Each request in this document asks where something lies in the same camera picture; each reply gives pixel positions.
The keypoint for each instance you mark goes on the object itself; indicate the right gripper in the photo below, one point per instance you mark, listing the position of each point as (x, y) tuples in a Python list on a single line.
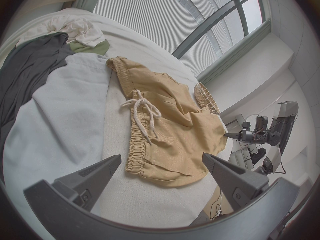
[(246, 136)]

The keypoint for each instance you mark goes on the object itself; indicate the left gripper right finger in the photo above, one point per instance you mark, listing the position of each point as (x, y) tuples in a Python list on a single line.
[(232, 179)]

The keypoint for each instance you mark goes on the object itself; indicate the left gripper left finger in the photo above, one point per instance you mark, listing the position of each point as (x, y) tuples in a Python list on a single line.
[(100, 176)]

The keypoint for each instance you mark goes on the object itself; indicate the tan shorts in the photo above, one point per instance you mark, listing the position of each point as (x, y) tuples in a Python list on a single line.
[(180, 139)]

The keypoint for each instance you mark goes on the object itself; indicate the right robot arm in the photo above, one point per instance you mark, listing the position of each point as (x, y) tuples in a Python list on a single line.
[(287, 109)]

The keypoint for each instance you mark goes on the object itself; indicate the round woven basket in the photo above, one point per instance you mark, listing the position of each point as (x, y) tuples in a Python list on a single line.
[(203, 94)]

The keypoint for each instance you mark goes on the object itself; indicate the pale blue garment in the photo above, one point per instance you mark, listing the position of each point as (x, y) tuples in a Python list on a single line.
[(62, 114)]

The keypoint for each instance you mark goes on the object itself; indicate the green garment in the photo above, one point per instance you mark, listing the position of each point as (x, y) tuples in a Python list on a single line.
[(95, 48)]

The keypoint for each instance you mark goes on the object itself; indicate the black garment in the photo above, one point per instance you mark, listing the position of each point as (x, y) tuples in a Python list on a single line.
[(30, 69)]

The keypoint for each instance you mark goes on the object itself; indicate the bed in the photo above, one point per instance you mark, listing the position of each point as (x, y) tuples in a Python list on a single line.
[(150, 49)]

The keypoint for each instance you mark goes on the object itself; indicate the white garment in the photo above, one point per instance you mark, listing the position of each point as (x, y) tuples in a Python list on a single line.
[(82, 31)]

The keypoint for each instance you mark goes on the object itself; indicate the window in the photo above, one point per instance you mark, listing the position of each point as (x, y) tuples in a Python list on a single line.
[(162, 16)]

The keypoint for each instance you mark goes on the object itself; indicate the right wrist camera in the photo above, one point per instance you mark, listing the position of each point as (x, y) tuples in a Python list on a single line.
[(246, 125)]

